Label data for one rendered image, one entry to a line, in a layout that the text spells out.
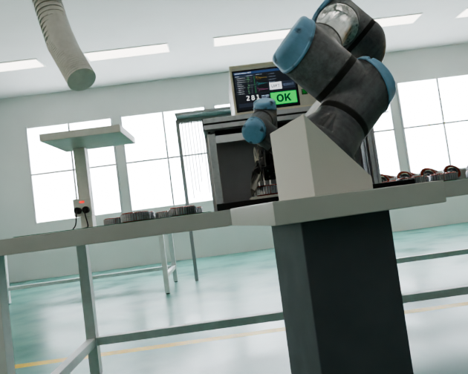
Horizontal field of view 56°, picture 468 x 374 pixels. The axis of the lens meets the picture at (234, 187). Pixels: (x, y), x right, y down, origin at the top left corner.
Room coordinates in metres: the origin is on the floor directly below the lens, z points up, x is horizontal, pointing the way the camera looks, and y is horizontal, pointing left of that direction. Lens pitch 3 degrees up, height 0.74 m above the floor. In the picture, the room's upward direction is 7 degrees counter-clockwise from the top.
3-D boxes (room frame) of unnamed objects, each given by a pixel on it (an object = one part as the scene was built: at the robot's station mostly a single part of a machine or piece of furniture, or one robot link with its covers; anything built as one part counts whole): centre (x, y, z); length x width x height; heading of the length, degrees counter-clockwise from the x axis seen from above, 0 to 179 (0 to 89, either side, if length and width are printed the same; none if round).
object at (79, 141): (2.18, 0.67, 0.98); 0.37 x 0.35 x 0.46; 92
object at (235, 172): (1.89, -0.24, 0.92); 0.66 x 0.01 x 0.30; 92
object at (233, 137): (1.73, -0.25, 1.03); 0.62 x 0.01 x 0.03; 92
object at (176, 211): (1.80, 0.22, 0.77); 0.11 x 0.11 x 0.04
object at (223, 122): (1.95, -0.24, 1.09); 0.68 x 0.44 x 0.05; 92
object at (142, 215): (1.70, 0.39, 0.77); 0.11 x 0.11 x 0.04
